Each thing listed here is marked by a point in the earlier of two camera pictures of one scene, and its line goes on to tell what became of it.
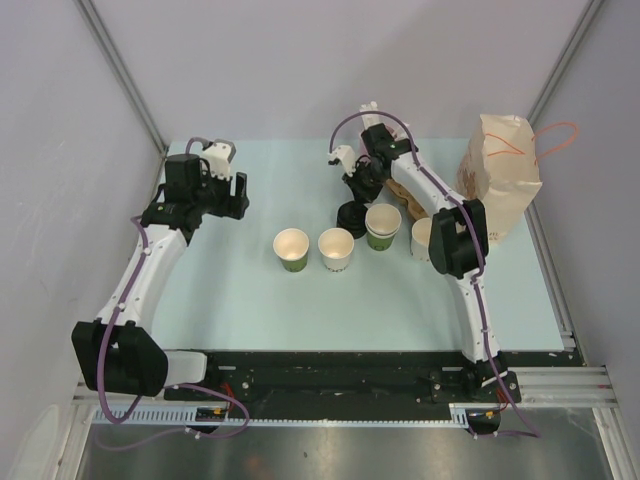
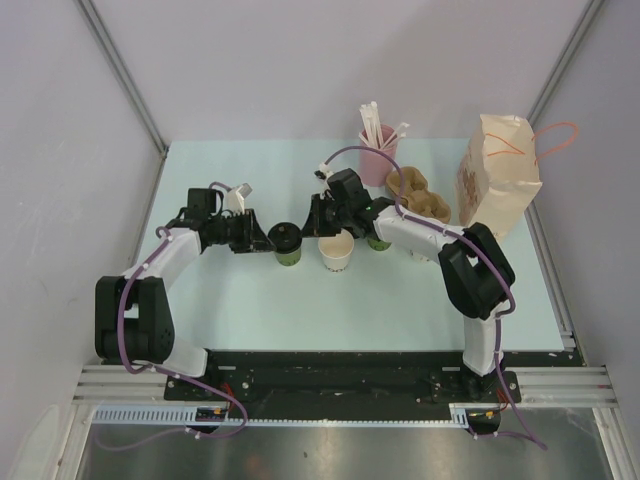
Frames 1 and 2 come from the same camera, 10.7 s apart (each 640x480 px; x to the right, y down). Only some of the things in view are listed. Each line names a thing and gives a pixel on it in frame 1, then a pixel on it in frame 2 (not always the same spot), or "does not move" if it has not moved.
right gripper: (363, 195) to (315, 226)
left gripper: (231, 206) to (253, 237)
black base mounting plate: (236, 376) does not move
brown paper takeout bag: (500, 167) does not move
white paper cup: (335, 246) does not move
